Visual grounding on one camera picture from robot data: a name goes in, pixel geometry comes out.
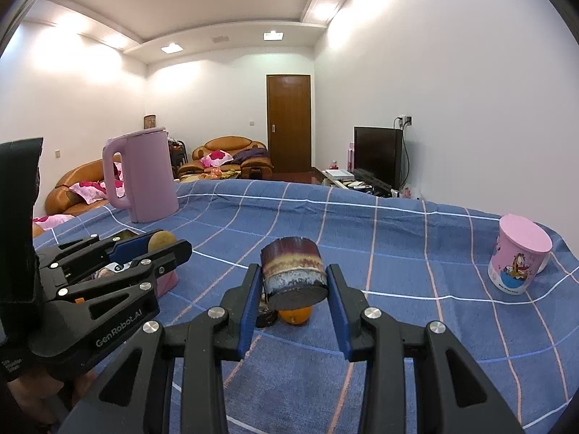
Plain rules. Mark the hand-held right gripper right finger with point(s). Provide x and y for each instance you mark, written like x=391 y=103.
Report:
x=339 y=314

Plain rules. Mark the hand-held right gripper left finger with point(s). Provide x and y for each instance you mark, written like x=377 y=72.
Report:
x=249 y=314

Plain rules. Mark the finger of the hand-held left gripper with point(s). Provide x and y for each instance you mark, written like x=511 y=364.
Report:
x=172 y=253
x=131 y=247

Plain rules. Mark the brown kiwi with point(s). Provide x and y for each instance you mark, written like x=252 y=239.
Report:
x=163 y=239

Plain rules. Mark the pink tin box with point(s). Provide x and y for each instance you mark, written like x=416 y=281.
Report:
x=167 y=282

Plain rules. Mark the brown layered cylinder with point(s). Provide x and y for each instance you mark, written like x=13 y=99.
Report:
x=291 y=266

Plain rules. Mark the small dark object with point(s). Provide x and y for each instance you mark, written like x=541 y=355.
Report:
x=267 y=319

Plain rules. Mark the small orange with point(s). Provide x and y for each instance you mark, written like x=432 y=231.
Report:
x=296 y=316

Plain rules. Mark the pink floral cushion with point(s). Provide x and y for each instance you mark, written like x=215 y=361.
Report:
x=216 y=159
x=52 y=221
x=90 y=190

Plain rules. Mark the pink electric kettle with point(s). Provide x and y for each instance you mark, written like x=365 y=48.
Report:
x=149 y=176

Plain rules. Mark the orange leather sofa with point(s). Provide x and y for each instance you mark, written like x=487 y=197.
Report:
x=217 y=143
x=68 y=194

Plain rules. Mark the coffee table with snacks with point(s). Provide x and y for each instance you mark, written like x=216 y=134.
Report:
x=212 y=174

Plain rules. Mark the blue checked blanket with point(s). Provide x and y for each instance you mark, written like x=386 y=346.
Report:
x=429 y=325

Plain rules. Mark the dark purple clothing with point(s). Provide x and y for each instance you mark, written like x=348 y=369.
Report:
x=251 y=154

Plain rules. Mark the low television stand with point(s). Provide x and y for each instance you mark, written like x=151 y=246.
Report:
x=362 y=185

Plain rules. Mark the flat white box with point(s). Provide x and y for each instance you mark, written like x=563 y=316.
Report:
x=339 y=173

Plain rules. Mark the pink bottle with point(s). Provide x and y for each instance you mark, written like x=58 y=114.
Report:
x=350 y=158

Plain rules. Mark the black television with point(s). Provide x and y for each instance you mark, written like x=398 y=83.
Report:
x=377 y=153

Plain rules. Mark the brown wooden door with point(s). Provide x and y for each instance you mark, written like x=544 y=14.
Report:
x=289 y=122

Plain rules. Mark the pink cartoon mug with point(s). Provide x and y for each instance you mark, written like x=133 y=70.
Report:
x=511 y=271

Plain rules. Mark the square ceiling light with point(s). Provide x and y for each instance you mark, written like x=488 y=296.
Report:
x=273 y=35
x=172 y=48

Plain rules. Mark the pink mug lid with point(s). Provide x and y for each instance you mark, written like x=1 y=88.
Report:
x=527 y=233

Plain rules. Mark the small wall picture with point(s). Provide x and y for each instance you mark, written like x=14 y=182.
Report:
x=150 y=121

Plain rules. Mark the wall power outlet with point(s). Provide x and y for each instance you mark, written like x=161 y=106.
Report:
x=406 y=120

